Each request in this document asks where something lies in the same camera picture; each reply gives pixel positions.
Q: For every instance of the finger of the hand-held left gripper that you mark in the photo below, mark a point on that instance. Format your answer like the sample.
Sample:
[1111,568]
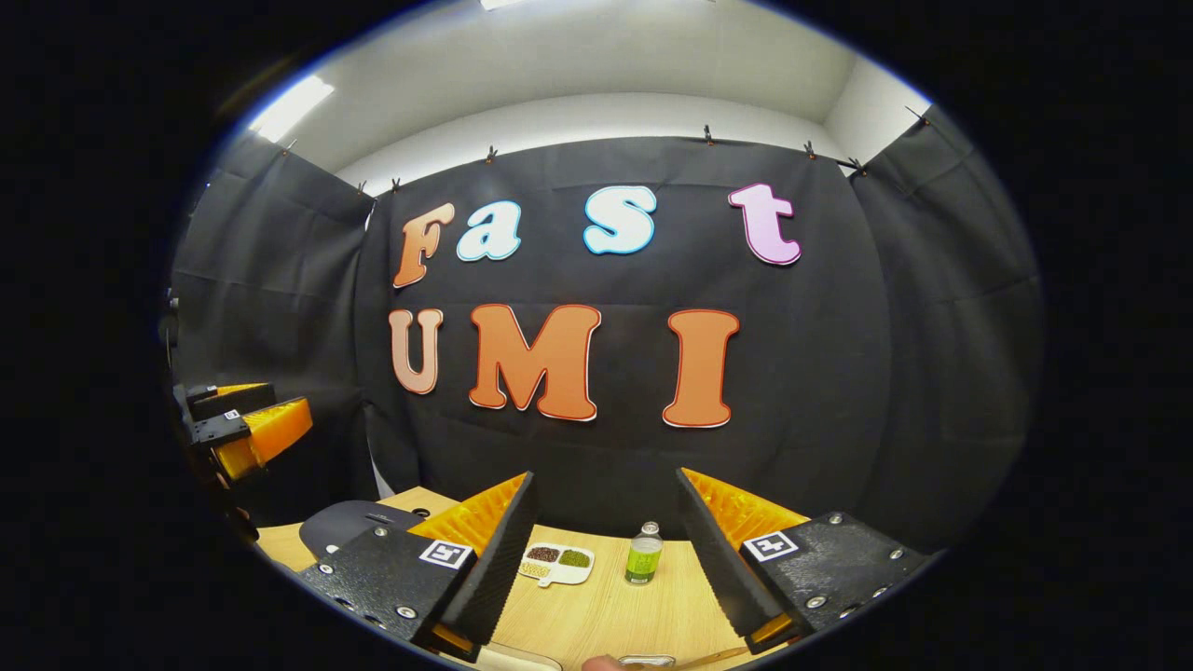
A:
[233,401]
[270,433]

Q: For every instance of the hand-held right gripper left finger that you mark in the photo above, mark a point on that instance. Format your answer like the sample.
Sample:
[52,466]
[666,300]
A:
[489,578]

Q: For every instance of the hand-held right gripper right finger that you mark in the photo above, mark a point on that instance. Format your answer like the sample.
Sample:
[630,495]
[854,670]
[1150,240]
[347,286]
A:
[727,568]

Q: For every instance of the brown wooden spoon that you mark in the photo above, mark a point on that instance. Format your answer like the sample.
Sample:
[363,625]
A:
[713,660]

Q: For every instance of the black and silver rice cooker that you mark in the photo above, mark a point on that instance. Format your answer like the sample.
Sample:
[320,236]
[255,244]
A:
[349,527]

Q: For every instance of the clear plastic rice container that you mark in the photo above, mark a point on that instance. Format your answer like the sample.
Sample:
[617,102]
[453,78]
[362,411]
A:
[527,659]

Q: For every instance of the white divided dish with beans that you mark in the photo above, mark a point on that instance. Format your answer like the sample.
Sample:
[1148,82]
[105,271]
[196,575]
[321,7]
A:
[557,564]

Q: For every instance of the green label plastic bottle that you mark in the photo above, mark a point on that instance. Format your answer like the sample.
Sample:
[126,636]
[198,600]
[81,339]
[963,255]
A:
[643,559]

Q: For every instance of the black backdrop cloth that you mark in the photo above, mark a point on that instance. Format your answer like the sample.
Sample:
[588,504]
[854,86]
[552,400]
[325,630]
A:
[839,373]

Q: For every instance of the ceiling light panel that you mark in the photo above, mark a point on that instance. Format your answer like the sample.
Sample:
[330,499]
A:
[505,3]
[291,105]

